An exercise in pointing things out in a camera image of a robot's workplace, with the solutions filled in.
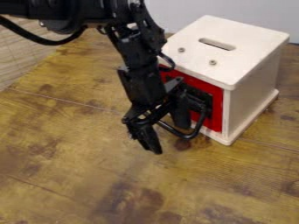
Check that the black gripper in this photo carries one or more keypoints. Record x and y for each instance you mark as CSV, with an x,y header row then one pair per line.
x,y
152,99

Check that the black metal drawer handle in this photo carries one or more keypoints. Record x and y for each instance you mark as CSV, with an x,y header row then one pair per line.
x,y
184,104

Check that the red drawer front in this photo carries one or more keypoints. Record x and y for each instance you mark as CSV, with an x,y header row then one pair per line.
x,y
207,93

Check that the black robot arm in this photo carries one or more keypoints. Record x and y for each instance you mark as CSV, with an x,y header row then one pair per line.
x,y
53,22

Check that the white wooden box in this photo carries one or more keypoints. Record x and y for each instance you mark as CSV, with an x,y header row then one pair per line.
x,y
228,59

